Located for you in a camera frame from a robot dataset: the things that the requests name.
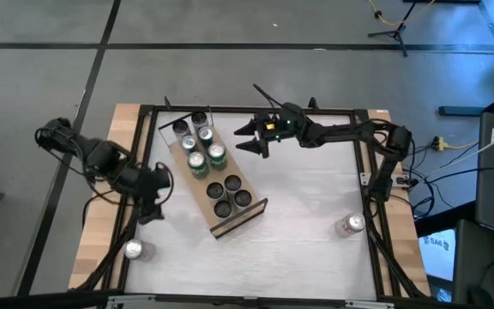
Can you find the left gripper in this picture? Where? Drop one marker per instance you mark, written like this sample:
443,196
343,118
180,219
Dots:
148,182

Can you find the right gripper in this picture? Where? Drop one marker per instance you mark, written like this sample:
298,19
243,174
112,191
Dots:
281,126

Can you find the dark green soda can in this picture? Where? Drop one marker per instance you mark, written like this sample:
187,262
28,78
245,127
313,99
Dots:
217,155

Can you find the plain silver can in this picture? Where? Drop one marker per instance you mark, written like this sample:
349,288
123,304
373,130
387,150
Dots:
134,250

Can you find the Celsius Peach Vibe can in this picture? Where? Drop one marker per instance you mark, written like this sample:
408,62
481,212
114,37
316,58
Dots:
199,119
180,128

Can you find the green Sprite can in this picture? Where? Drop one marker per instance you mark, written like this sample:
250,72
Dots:
197,164

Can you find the white can with red print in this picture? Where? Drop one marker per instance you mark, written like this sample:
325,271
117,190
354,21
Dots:
350,224

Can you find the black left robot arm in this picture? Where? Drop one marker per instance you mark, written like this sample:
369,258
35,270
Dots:
97,156

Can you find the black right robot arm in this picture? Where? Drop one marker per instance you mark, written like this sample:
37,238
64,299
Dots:
350,133

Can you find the wooden tray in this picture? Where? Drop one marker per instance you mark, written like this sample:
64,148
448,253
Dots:
195,189

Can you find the black tripod stand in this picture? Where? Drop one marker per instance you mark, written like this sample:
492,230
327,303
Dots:
398,31

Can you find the dark furniture foot bar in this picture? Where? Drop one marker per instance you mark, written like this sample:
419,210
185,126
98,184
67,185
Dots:
461,110

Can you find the dark grey cabinet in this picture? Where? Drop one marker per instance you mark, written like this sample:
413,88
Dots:
474,257

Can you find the black table frame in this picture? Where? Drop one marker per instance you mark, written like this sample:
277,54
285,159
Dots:
251,109

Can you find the black rig rail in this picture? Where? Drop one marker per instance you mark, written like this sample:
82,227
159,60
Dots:
58,300

